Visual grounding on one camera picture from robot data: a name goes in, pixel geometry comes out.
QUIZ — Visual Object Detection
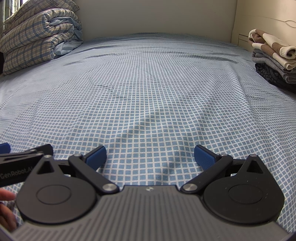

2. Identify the person's left hand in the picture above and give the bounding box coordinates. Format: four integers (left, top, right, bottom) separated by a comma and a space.
0, 188, 17, 232

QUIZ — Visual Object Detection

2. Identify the blue checkered bed sheet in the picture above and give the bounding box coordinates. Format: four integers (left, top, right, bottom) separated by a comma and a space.
1, 33, 295, 232

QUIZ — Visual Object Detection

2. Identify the folded dark knit garment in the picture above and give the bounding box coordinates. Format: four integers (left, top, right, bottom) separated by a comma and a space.
255, 63, 295, 93

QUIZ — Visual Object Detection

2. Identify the folded grey garment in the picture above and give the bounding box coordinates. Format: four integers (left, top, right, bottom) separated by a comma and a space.
252, 49, 295, 84

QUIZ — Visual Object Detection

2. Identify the folded plaid quilt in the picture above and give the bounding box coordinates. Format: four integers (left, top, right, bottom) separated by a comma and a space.
1, 1, 83, 75

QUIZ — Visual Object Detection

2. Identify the brown white striped sweater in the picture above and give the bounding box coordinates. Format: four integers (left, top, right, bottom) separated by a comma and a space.
248, 29, 295, 70

